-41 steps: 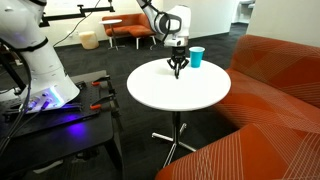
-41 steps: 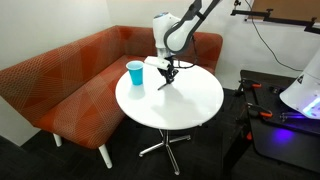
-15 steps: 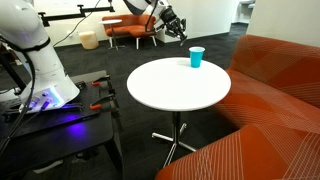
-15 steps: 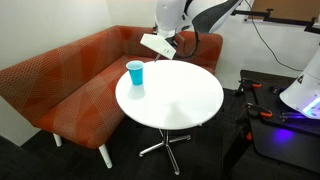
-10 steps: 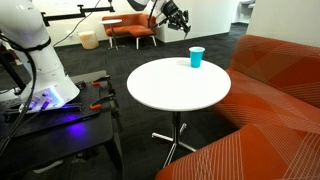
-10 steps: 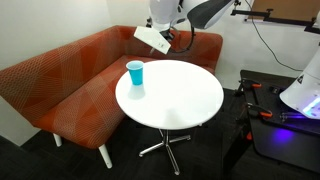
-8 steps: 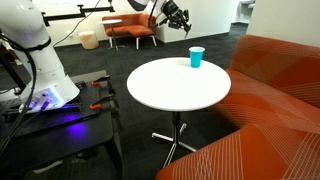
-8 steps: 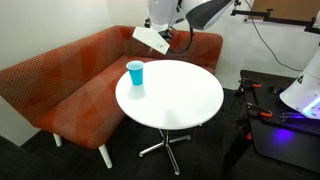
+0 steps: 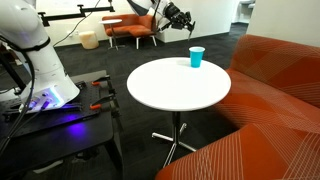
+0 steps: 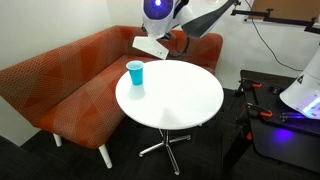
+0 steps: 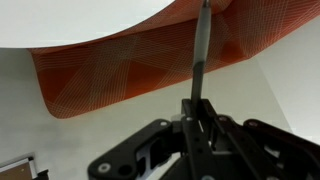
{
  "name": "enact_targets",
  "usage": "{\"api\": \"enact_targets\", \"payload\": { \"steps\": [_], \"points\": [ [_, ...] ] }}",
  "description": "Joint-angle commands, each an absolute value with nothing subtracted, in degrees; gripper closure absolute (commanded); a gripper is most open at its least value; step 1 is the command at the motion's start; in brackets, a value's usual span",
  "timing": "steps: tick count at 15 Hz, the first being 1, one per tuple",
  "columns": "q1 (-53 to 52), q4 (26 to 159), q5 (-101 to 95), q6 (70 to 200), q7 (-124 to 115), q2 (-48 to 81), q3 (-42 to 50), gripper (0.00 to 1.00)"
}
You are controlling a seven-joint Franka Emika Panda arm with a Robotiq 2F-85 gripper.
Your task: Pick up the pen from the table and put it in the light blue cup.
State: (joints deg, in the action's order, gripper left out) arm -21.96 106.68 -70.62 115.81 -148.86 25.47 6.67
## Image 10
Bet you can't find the light blue plastic cup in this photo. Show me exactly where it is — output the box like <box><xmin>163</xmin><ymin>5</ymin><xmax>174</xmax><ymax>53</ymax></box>
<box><xmin>125</xmin><ymin>60</ymin><xmax>145</xmax><ymax>86</ymax></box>

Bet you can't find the orange patterned corner sofa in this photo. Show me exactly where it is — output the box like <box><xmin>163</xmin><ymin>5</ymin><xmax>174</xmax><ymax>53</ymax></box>
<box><xmin>0</xmin><ymin>25</ymin><xmax>224</xmax><ymax>169</ymax></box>

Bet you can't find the black orange bar clamp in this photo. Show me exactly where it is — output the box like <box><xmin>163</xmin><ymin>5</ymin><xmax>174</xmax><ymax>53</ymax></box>
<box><xmin>238</xmin><ymin>102</ymin><xmax>274</xmax><ymax>142</ymax></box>
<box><xmin>234</xmin><ymin>78</ymin><xmax>263</xmax><ymax>98</ymax></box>

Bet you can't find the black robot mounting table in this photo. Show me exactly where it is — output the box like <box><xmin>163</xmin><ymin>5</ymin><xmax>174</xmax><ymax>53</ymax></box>
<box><xmin>221</xmin><ymin>69</ymin><xmax>320</xmax><ymax>174</ymax></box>

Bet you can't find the brown cork board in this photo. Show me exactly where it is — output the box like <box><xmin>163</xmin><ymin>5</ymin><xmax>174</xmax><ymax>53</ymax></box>
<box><xmin>249</xmin><ymin>0</ymin><xmax>320</xmax><ymax>21</ymax></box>

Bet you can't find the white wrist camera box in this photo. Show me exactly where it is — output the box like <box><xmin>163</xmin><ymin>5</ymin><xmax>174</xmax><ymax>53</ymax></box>
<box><xmin>132</xmin><ymin>35</ymin><xmax>170</xmax><ymax>61</ymax></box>

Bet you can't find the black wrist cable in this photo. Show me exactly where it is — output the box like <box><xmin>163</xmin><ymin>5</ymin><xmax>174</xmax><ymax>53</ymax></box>
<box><xmin>168</xmin><ymin>31</ymin><xmax>192</xmax><ymax>57</ymax></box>

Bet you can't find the chrome table pedestal base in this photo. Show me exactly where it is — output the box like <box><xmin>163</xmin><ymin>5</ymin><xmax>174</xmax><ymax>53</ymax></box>
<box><xmin>138</xmin><ymin>128</ymin><xmax>192</xmax><ymax>176</ymax></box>

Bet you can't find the black camera cable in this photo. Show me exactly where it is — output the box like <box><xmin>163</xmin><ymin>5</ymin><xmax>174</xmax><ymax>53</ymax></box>
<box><xmin>244</xmin><ymin>0</ymin><xmax>303</xmax><ymax>73</ymax></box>

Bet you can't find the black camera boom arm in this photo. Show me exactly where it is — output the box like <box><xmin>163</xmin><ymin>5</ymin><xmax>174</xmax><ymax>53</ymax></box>
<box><xmin>230</xmin><ymin>8</ymin><xmax>320</xmax><ymax>34</ymax></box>

